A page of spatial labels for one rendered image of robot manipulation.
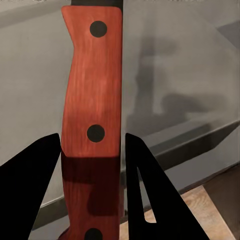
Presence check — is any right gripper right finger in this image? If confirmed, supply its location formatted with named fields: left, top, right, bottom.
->
left=125, top=133, right=210, bottom=240

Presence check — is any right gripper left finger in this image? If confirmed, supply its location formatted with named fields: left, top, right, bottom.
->
left=0, top=133, right=61, bottom=240

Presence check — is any parer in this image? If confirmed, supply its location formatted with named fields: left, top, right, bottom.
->
left=58, top=0, right=124, bottom=240

